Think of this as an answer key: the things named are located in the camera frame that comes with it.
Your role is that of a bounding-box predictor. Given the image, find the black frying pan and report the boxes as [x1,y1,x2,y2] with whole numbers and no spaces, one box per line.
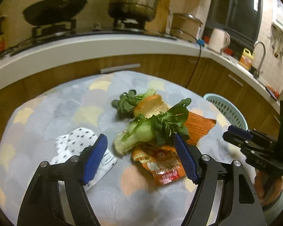
[23,0,87,26]

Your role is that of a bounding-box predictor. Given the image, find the white electric kettle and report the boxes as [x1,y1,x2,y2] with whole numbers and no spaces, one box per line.
[208,28,231,54]

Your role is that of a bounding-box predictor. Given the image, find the white water heater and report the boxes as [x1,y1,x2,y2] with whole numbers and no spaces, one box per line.
[272,0,283,32]

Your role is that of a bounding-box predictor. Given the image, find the orange red snack bag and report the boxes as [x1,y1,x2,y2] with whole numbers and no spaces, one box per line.
[131,143,185,186]

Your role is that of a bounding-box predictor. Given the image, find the yellow detergent bottle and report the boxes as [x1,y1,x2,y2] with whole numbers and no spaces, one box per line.
[239,48,254,71]

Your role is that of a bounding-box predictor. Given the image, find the green bok choy small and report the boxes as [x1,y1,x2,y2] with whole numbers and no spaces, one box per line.
[111,89,156,115]

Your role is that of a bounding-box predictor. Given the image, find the beige rice cooker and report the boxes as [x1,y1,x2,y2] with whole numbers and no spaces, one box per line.
[170,13,203,43]

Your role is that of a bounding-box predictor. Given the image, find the blue small box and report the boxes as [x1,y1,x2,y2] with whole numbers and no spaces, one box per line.
[198,39,205,47]

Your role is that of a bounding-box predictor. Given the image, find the grey sleeve right forearm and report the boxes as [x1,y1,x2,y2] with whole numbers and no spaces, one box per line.
[262,190,283,225]

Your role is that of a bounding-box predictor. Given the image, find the black gas stove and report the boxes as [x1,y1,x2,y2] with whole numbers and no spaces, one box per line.
[8,21,177,57]

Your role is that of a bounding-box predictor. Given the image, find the chrome sink faucet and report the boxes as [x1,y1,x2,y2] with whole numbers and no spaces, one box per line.
[251,40,267,79]

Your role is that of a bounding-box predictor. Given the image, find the dark kitchen window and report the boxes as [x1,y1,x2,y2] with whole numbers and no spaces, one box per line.
[205,0,263,50]

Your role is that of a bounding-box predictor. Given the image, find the wooden cutting board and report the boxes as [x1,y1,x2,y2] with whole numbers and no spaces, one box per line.
[145,0,170,33]

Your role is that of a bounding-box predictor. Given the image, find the white dotted paper napkin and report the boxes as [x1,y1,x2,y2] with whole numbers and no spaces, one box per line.
[49,126,118,192]

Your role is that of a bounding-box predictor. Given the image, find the person right hand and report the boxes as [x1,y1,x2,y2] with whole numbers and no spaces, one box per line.
[254,170,283,205]

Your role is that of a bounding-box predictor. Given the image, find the light blue laundry basket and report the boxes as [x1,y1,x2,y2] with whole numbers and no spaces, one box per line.
[203,93,248,130]

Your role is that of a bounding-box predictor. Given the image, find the black power cable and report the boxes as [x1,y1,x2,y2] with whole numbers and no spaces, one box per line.
[176,29,202,88]

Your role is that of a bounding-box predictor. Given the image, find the green bok choy large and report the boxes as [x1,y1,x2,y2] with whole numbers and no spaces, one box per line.
[113,98,191,155]

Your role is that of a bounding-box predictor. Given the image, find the wooden base cabinets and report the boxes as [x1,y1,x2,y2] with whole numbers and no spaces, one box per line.
[0,55,280,140]

